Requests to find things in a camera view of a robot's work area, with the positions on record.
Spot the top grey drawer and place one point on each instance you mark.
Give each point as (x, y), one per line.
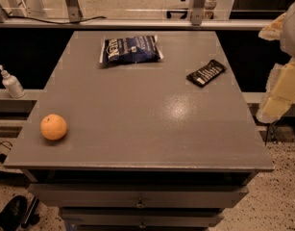
(138, 196)

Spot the white pump bottle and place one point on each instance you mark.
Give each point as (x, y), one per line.
(11, 84)

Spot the metal shelf rail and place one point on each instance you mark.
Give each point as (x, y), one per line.
(150, 25)

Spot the black snack packet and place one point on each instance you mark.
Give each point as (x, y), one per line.
(202, 76)

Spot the black tool by shoe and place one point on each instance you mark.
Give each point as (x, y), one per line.
(31, 217)

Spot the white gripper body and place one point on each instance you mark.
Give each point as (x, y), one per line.
(293, 33)

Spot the grey drawer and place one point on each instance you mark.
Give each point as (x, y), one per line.
(138, 196)
(141, 218)

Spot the black shoe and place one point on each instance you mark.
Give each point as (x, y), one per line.
(13, 213)

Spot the orange fruit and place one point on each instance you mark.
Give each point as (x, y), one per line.
(53, 127)

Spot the blue chip bag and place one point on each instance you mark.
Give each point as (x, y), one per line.
(131, 50)

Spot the grey drawer cabinet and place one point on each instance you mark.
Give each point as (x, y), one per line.
(142, 124)

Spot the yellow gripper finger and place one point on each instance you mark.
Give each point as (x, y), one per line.
(280, 93)
(273, 30)

